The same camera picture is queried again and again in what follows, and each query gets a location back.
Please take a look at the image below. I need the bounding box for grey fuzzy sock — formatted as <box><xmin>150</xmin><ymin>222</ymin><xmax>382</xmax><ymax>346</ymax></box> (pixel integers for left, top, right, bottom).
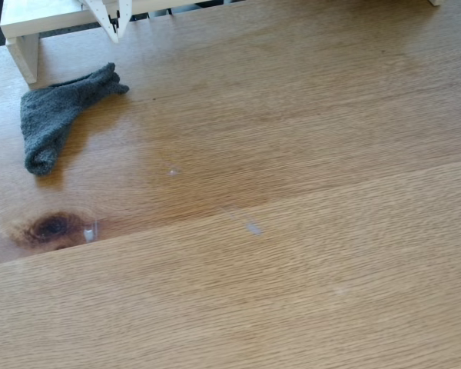
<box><xmin>19</xmin><ymin>62</ymin><xmax>131</xmax><ymax>177</ymax></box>

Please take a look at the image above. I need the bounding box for white wooden riser shelf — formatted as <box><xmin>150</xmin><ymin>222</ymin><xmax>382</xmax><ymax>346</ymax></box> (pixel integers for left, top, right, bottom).
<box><xmin>0</xmin><ymin>0</ymin><xmax>445</xmax><ymax>85</ymax></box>

